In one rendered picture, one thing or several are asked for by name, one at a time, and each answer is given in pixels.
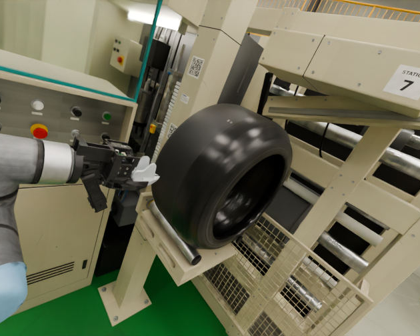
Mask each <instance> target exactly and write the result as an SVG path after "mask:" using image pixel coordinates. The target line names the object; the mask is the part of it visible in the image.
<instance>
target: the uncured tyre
mask: <svg viewBox="0 0 420 336"><path fill-rule="evenodd" d="M227 119H232V120H234V121H236V122H235V123H233V124H231V125H230V124H228V123H226V122H224V121H225V120H227ZM292 157H293V151H292V147H291V142H290V139H289V136H288V134H287V132H286V130H284V128H282V127H280V126H278V124H276V122H274V121H272V120H270V119H268V118H266V117H264V116H262V115H260V114H258V113H255V112H253V111H251V110H249V109H247V108H245V107H242V106H240V105H236V104H229V103H220V104H216V105H211V106H208V107H206V108H204V109H202V110H200V111H198V112H196V113H195V114H193V115H192V116H190V117H189V118H188V119H186V120H185V121H184V122H183V123H182V124H180V126H178V128H177V129H176V130H175V131H174V132H173V133H172V135H171V136H170V137H169V138H168V140H167V141H166V143H165V144H164V146H163V148H162V150H161V151H160V153H159V155H158V158H157V160H156V162H155V164H156V170H155V174H157V175H158V176H160V178H159V179H158V180H157V181H156V182H154V183H152V184H151V191H152V195H153V198H154V202H155V204H156V206H157V208H158V210H159V211H160V212H161V214H162V215H163V216H164V218H165V219H166V220H167V221H168V223H169V224H170V226H172V228H173V229H174V230H175V232H176V233H177V234H178V236H180V238H181V239H182V240H183V241H184V242H185V243H186V244H188V245H190V246H191V247H192V248H195V249H218V248H220V247H223V246H225V245H227V244H229V243H230V242H232V241H234V240H236V238H238V237H239V236H241V235H242V234H243V233H244V232H246V230H248V229H249V228H250V227H251V226H252V225H253V224H254V223H255V222H256V221H257V220H258V218H260V216H262V214H263V213H264V212H265V211H266V209H267V208H268V206H270V204H271V203H272V201H273V200H274V198H275V197H276V195H277V194H278V192H279V190H280V189H281V187H282V185H283V183H284V181H285V179H286V177H287V174H288V172H289V169H290V166H291V162H292Z"/></svg>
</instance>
